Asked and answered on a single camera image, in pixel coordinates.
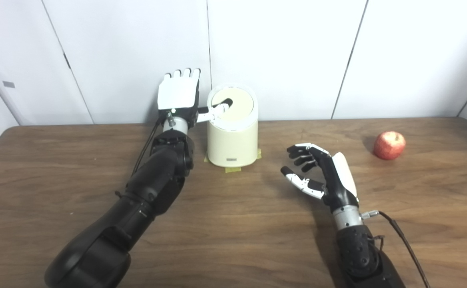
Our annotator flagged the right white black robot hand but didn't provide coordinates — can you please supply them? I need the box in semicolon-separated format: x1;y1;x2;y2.
280;143;360;212

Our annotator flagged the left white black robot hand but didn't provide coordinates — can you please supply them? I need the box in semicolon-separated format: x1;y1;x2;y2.
157;68;234;128

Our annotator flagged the red apple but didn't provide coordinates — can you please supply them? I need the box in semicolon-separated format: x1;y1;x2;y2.
373;131;406;161

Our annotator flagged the cream round bin lid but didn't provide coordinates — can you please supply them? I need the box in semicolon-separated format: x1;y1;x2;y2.
211;88;254;121

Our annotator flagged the cream-colored round bin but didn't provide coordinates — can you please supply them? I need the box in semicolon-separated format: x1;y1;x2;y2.
206;83;259;168

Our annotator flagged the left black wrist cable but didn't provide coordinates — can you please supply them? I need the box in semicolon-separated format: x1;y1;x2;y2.
131;114;174;176

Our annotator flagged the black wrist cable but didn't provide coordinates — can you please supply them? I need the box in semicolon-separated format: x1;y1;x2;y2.
131;114;174;176
361;210;431;288

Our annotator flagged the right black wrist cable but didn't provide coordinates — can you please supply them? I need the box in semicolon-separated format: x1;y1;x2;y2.
361;210;431;288

